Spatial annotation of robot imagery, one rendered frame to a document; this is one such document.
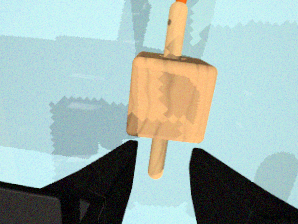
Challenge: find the light wooden block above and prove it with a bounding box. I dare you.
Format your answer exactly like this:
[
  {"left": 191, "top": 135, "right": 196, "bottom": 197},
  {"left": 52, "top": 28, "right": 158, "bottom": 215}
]
[{"left": 125, "top": 52, "right": 217, "bottom": 144}]

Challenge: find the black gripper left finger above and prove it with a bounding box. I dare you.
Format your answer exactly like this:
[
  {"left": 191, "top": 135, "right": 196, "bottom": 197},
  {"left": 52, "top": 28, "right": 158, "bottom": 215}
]
[{"left": 0, "top": 140, "right": 137, "bottom": 224}]

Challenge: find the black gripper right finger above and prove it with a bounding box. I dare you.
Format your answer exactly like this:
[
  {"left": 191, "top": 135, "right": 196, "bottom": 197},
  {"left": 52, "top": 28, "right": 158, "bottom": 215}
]
[{"left": 189, "top": 148, "right": 298, "bottom": 224}]

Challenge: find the tan wooden stick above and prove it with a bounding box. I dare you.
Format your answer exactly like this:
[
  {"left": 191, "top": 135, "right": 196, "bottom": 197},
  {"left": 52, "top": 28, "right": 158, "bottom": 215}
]
[{"left": 148, "top": 0, "right": 188, "bottom": 179}]

